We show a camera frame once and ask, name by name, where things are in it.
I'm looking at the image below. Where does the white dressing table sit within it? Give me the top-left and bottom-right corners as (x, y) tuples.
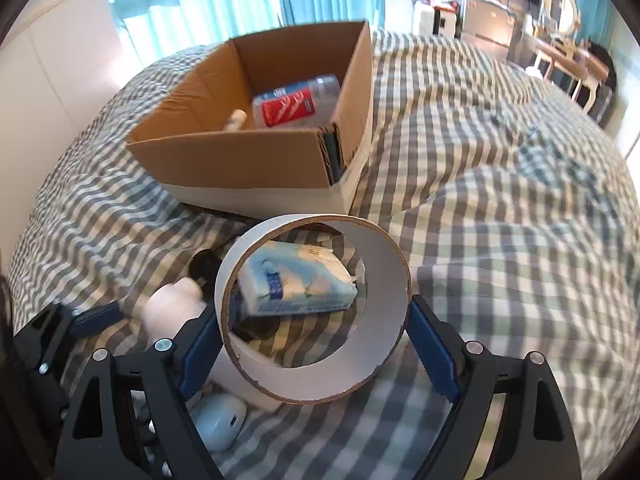
(531, 35), (608, 111)

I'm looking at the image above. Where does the grey checked blanket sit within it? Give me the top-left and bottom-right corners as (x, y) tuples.
(7, 27), (637, 480)

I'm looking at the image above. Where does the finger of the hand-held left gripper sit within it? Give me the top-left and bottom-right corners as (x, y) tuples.
(14, 301), (124, 377)

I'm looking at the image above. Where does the white bottle black cap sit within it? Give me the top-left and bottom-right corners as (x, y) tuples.
(142, 249), (221, 353)

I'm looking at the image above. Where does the white cardboard ring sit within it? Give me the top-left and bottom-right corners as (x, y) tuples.
(214, 213), (413, 405)

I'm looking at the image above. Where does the blue tissue packet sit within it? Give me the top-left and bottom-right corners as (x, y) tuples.
(235, 240), (366, 317)

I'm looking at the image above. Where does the white appliance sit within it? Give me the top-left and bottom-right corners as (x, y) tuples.
(412, 0), (437, 36)

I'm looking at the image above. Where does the brown cardboard box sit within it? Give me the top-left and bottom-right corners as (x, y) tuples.
(125, 20), (375, 216)

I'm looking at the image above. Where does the white wardrobe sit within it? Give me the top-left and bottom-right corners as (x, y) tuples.
(0, 0), (132, 261)

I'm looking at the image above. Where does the black chair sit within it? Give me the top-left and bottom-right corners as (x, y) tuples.
(582, 39), (619, 127)

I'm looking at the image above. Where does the light blue earbuds case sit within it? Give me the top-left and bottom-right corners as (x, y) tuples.
(190, 392), (249, 453)

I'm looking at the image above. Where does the clear bottle red label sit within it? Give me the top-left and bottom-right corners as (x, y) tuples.
(251, 74), (342, 129)

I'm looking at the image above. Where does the oval white framed mirror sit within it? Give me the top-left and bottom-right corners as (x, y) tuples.
(542, 0), (581, 38)

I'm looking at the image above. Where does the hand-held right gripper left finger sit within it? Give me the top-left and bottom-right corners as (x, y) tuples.
(52, 304), (226, 480)

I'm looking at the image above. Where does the silver metal cabinet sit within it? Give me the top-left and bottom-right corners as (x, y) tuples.
(459, 0), (517, 58)

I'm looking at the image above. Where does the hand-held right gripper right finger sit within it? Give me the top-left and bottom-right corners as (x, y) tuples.
(407, 292), (583, 480)

